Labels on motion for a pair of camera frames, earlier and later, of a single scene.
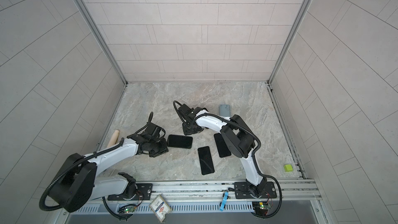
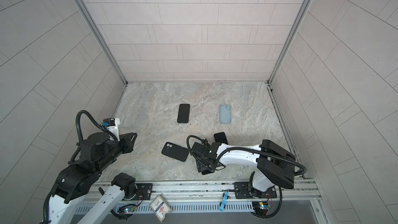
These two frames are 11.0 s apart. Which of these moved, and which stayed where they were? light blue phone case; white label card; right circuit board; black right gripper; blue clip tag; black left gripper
Moved: black right gripper; black left gripper
Stayed: right circuit board; white label card; light blue phone case; blue clip tag
